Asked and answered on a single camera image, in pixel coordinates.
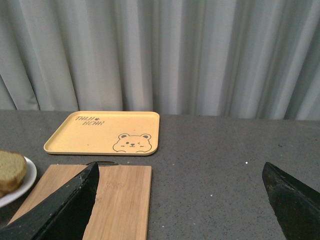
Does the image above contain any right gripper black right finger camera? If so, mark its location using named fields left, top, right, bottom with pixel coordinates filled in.
left=262, top=162, right=320, bottom=240

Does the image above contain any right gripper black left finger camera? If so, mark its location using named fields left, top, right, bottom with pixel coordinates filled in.
left=0, top=162, right=100, bottom=240

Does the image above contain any white round plate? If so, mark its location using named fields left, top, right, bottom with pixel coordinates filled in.
left=0, top=156, right=37, bottom=208

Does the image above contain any bread slice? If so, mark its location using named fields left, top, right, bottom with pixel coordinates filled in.
left=0, top=150, right=27, bottom=198

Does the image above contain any bamboo cutting board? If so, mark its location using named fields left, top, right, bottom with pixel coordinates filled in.
left=12, top=164, right=152, bottom=240

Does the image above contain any yellow bear tray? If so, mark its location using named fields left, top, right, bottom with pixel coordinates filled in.
left=43, top=111, right=160, bottom=156

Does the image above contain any grey curtain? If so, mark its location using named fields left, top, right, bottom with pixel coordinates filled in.
left=0, top=0, right=320, bottom=120

